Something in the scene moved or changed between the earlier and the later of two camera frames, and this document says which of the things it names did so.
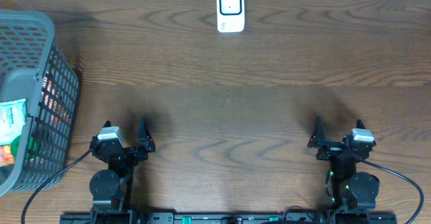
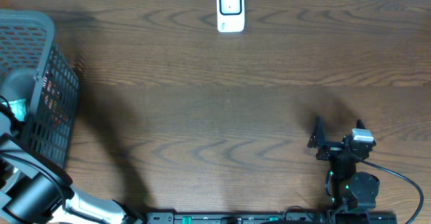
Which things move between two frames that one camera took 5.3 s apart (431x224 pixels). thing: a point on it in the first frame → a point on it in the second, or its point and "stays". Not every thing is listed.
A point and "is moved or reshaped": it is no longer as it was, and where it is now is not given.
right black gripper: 317,140 stays
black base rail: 188,218 stays
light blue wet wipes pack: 13,119 is moved or reshaped
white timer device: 230,9 stays
